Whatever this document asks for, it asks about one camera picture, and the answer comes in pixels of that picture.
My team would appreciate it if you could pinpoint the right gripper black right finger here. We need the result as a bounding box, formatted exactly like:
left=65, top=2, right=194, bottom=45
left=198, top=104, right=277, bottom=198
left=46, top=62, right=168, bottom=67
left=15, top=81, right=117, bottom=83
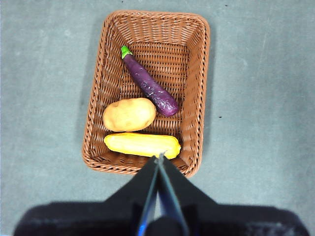
left=159, top=158, right=310, bottom=236

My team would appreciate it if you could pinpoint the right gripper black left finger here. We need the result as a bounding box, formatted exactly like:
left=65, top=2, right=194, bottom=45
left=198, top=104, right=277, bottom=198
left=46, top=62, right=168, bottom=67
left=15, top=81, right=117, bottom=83
left=13, top=155, right=160, bottom=236

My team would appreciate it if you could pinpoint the brown potato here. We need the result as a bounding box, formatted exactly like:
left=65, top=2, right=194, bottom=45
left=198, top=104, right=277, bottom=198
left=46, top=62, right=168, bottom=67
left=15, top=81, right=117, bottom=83
left=102, top=97, right=157, bottom=132

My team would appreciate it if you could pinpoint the purple eggplant with green stem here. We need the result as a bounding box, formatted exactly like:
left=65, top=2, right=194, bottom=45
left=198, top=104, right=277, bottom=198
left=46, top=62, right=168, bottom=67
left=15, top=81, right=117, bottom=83
left=120, top=46, right=180, bottom=118

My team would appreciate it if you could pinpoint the brown woven wicker basket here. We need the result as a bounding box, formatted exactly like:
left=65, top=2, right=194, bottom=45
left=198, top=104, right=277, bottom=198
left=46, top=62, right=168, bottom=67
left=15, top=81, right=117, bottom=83
left=82, top=9, right=211, bottom=178

